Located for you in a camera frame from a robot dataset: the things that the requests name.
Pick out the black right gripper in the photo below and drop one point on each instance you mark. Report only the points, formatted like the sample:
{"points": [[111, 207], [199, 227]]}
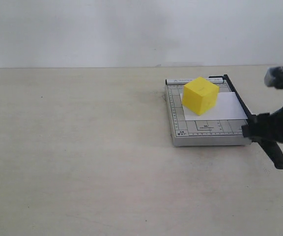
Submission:
{"points": [[266, 126]]}

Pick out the white paper sheet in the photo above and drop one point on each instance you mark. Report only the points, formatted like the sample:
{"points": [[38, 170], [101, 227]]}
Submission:
{"points": [[227, 107]]}

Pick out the yellow cube block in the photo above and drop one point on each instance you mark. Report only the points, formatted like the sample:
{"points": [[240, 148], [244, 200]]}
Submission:
{"points": [[200, 95]]}

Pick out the grey paper cutter base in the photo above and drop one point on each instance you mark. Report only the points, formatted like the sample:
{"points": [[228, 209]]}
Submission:
{"points": [[201, 132]]}

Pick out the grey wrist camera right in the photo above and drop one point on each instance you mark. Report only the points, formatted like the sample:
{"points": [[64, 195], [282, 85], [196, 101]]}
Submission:
{"points": [[274, 77]]}

